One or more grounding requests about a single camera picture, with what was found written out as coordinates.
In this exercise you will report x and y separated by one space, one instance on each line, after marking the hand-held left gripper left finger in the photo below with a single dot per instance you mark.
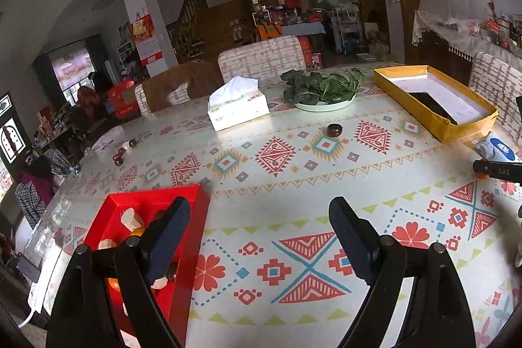
171 234

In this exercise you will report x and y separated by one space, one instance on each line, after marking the arched window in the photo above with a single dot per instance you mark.
10 132

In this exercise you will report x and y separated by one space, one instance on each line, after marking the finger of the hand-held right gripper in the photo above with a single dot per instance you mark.
497 170

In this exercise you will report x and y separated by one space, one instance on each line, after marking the chair with checked cover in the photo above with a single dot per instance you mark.
497 83
261 58

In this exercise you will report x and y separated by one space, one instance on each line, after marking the magenta and plaid clothing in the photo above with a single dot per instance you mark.
36 189

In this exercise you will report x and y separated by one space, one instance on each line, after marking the red tray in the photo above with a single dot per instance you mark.
189 242

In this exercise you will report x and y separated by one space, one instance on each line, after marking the sideboard with lace cloth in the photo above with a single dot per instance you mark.
456 30

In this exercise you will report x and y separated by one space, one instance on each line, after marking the black flat object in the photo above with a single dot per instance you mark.
432 104

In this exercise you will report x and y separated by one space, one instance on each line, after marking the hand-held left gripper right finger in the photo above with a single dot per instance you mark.
350 234

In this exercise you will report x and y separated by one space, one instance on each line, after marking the white tissue box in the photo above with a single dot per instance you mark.
238 107

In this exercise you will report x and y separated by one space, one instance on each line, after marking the red wall calendar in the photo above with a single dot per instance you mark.
147 38

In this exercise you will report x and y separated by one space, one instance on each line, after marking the beige cut chunk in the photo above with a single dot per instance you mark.
160 282
132 218
107 244

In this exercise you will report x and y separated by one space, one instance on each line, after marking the yellow cardboard box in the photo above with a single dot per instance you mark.
440 130

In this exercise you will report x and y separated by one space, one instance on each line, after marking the clear plastic bag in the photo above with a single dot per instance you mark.
107 138

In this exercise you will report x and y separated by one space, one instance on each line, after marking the white paper sheet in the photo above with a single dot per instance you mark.
461 103

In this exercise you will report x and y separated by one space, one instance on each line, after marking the white plate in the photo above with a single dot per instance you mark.
326 105

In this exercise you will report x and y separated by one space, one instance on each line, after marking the television screen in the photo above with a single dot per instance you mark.
69 70

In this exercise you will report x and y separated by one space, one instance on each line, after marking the dark red jujube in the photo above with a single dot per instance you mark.
171 271
334 130

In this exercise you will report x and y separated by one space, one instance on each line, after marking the green leafy vegetables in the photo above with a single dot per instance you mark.
322 85

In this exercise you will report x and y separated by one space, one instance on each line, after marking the brown chair with cover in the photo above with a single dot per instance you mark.
175 87

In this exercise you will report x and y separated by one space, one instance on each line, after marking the blue and white packet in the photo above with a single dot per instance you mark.
499 148

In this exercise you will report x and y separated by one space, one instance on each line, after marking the red cardboard box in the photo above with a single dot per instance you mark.
122 101

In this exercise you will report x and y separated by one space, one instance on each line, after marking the orange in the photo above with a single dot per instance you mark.
138 232
113 282

